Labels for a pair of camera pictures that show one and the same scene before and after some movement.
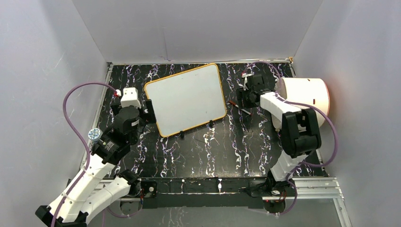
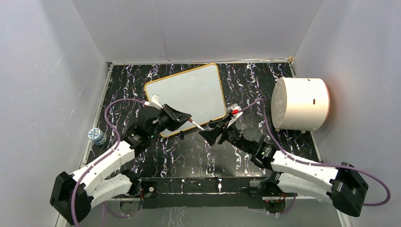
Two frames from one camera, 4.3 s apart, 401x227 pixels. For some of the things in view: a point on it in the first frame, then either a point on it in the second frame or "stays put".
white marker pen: [250, 114] to [196, 124]
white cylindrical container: [312, 91] stays put
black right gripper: [240, 94] to [210, 135]
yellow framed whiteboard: [184, 101] stays put
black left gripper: [148, 117] to [182, 118]
